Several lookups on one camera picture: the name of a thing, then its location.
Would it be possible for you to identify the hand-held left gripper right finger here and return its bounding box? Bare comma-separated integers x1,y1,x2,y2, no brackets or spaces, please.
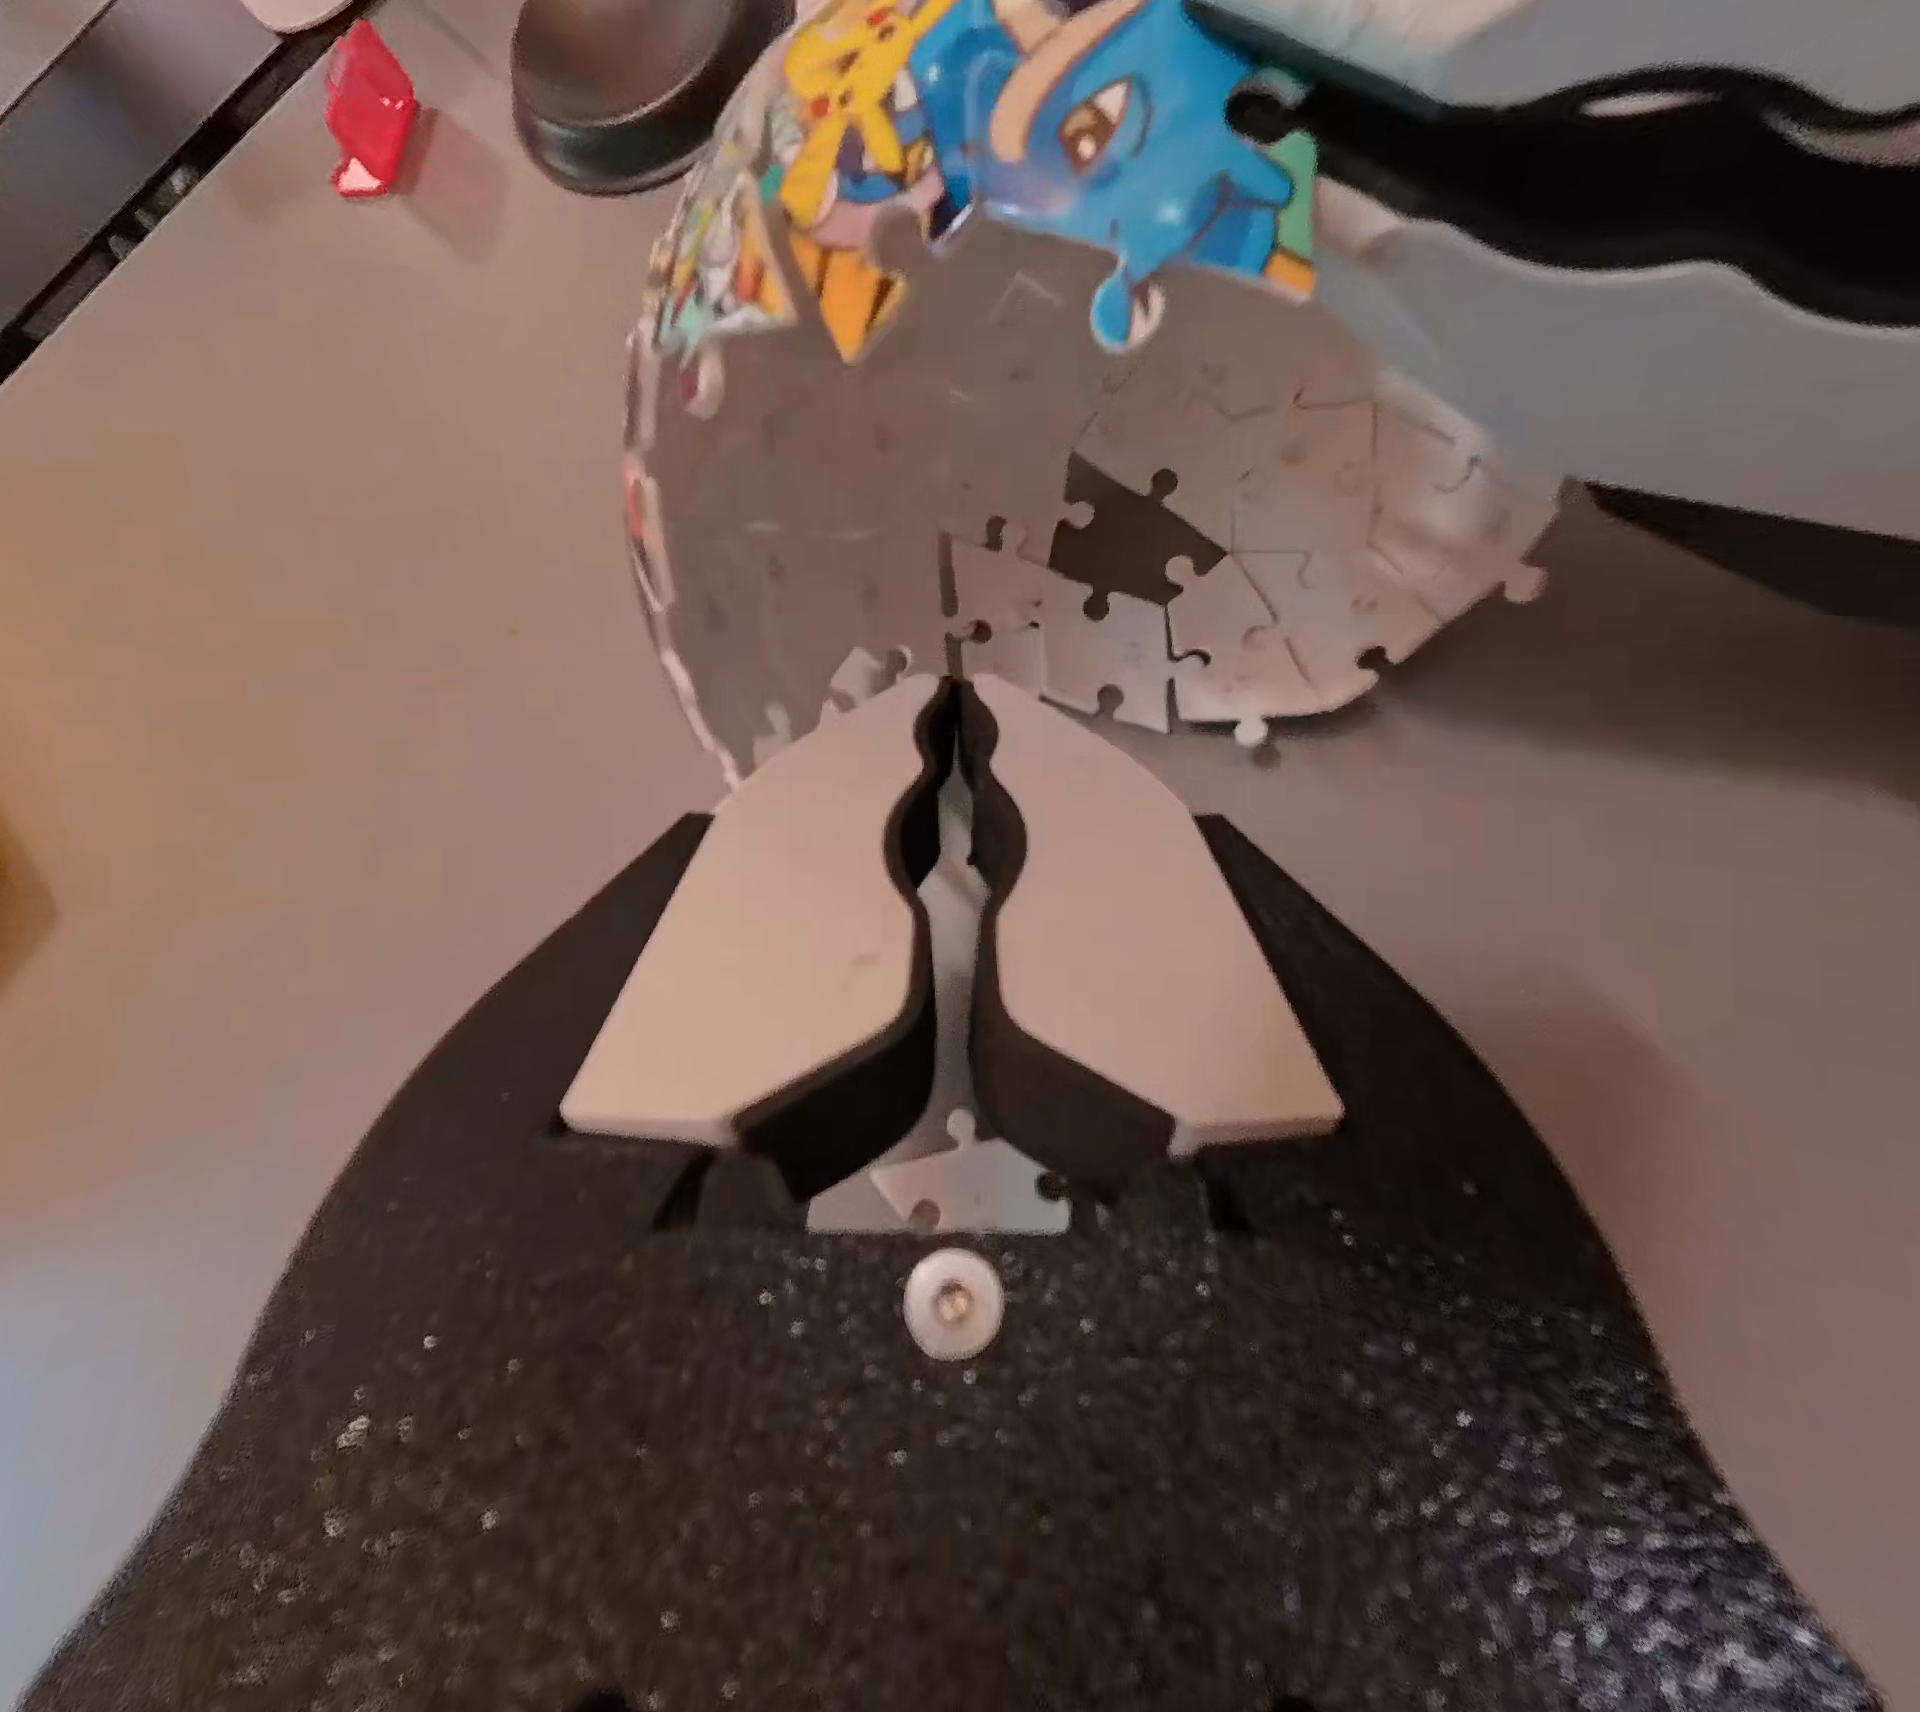
963,674,1348,1199

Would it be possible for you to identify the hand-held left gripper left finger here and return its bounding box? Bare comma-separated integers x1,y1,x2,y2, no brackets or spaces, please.
557,674,962,1201

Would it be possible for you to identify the white puzzle piece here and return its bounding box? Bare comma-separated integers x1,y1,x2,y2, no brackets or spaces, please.
865,1103,1075,1238

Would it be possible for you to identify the partly built puzzle ball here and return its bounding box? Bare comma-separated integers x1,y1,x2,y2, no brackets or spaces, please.
622,0,1562,784

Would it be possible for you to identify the red plastic object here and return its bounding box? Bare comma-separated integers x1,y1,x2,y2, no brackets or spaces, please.
326,16,425,202

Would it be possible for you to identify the black table lamp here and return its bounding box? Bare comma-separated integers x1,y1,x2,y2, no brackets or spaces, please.
510,0,797,196

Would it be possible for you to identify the grey metal frame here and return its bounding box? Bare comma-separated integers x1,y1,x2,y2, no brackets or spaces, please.
0,0,301,379

